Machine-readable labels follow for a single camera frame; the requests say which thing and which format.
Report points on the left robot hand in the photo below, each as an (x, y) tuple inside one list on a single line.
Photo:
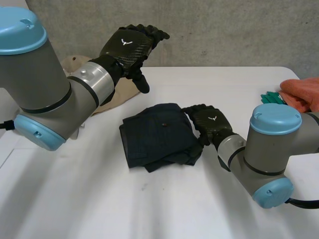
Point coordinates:
[(129, 47)]

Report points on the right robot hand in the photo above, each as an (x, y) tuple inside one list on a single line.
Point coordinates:
[(209, 122)]

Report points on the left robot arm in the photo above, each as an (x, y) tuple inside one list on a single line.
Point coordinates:
[(37, 82)]

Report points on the beige shorts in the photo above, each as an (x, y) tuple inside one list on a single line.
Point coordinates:
[(117, 95)]

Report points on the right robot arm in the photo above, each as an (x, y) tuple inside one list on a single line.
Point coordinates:
[(264, 149)]

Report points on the teal towel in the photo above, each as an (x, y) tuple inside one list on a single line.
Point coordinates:
[(271, 98)]

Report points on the coral towel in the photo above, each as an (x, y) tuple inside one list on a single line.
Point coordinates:
[(301, 93)]

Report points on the dark blue shorts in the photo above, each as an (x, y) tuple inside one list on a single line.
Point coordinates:
[(154, 137)]

